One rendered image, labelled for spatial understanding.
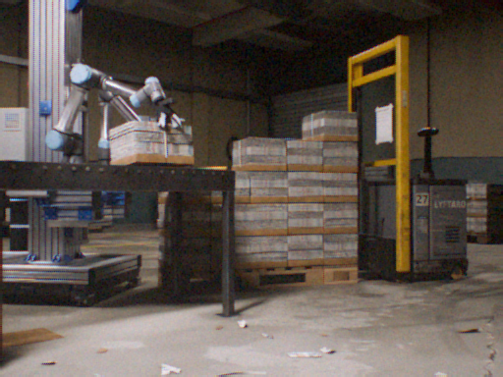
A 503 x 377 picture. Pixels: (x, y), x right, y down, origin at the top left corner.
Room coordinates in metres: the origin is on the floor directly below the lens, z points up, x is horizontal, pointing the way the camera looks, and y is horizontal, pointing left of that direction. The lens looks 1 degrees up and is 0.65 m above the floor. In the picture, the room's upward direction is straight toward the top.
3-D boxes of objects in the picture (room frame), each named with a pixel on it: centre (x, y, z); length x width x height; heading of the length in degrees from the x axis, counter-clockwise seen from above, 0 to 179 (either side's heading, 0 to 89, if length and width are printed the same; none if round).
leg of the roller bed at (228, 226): (3.12, 0.13, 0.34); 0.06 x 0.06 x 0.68; 42
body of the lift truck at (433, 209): (4.69, -1.35, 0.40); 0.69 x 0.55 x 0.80; 21
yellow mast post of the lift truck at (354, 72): (4.87, -0.89, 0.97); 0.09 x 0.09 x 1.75; 21
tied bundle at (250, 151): (4.20, -0.05, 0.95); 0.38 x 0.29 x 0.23; 21
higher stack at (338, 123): (4.41, -0.60, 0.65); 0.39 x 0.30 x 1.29; 21
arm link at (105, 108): (4.14, 1.07, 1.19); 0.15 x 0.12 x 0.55; 16
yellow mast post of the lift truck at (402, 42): (4.25, -1.12, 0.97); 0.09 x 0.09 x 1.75; 21
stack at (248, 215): (4.15, 0.08, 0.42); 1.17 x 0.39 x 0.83; 111
